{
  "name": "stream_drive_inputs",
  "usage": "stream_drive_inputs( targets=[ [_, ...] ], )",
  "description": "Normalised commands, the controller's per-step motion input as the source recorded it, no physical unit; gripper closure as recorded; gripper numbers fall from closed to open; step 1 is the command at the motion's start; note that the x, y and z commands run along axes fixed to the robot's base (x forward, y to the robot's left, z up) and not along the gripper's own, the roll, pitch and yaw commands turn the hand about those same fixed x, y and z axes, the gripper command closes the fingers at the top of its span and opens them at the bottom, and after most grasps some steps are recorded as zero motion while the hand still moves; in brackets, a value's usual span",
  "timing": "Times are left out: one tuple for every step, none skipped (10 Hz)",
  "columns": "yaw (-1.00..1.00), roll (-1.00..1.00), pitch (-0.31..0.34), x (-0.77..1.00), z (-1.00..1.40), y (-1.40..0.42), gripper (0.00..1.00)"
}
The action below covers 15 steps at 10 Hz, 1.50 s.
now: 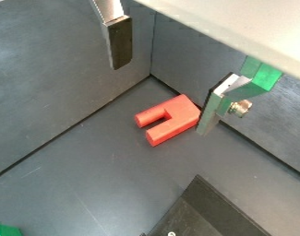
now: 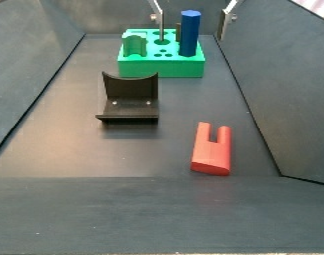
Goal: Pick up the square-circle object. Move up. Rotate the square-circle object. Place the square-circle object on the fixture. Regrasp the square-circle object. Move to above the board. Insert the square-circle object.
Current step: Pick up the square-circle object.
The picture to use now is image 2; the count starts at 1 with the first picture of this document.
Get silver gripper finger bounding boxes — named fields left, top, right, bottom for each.
left=147, top=0, right=163, bottom=41
left=217, top=0, right=238, bottom=41

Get red square-circle forked block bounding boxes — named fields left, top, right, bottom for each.
left=190, top=122, right=232, bottom=176

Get green fixture block with holes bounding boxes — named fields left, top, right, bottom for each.
left=116, top=29, right=205, bottom=78

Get black curved regrasp stand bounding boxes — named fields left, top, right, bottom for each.
left=96, top=72, right=159, bottom=122

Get brown star prism peg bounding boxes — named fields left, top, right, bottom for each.
left=175, top=22, right=181, bottom=42

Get blue hexagonal prism peg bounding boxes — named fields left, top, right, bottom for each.
left=178, top=10, right=201, bottom=57

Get green arch-topped block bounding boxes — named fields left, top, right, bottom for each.
left=122, top=31, right=147, bottom=57

